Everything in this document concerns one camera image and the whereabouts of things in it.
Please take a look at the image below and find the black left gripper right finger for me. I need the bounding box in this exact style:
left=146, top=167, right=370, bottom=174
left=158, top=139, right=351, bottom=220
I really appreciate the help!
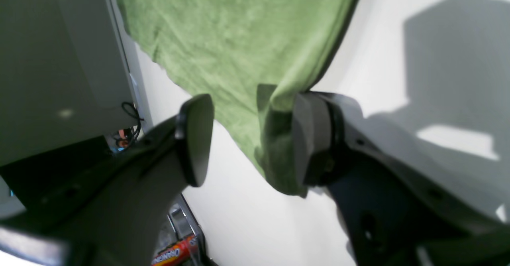
left=293, top=92, right=509, bottom=266

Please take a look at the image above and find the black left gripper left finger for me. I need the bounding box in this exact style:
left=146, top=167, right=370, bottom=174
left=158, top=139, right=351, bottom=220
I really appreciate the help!
left=1, top=94, right=214, bottom=266

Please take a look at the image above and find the green T-shirt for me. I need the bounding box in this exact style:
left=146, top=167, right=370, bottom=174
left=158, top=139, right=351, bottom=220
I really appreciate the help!
left=116, top=0, right=359, bottom=197

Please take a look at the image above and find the orange snack packet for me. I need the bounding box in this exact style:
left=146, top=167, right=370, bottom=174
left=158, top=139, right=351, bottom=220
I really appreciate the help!
left=151, top=235, right=198, bottom=266

